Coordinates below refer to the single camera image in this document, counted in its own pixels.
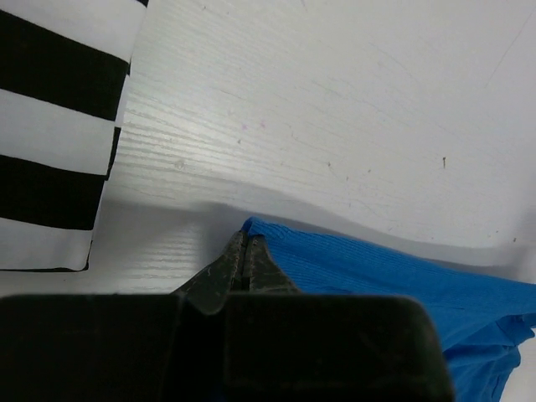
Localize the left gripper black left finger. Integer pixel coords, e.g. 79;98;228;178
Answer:
173;231;247;315

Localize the blue tank top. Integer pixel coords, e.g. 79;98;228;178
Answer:
224;217;535;401

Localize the black white striped tank top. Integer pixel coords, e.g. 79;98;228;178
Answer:
1;1;148;271

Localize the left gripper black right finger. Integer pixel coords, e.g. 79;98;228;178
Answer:
245;235;301;294

